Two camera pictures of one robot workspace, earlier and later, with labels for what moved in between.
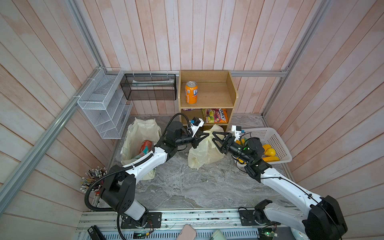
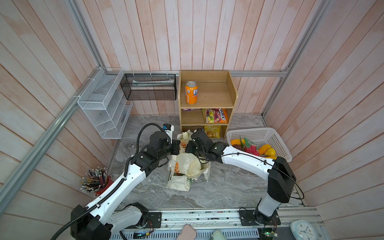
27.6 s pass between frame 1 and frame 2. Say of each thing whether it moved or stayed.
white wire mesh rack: stayed
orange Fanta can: stayed
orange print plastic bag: moved
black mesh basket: stayed
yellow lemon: stayed
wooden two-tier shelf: stayed
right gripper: moved
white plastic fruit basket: stayed
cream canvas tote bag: moved
